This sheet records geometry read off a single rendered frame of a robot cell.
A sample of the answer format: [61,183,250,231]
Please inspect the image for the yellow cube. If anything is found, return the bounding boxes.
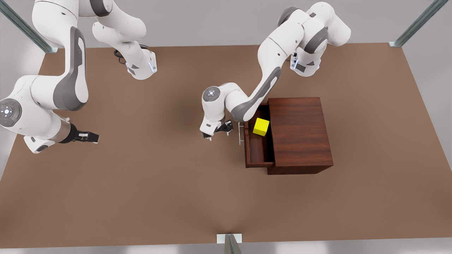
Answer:
[252,118,270,137]

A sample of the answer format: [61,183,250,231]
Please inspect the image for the brown wooden drawer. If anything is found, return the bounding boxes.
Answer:
[244,104,276,169]

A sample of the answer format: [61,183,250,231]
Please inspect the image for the dark brown wooden cabinet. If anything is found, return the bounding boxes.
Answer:
[266,97,334,175]

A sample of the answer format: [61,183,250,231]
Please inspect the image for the silver frame post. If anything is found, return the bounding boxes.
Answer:
[0,0,59,54]
[388,0,450,48]
[216,233,244,254]

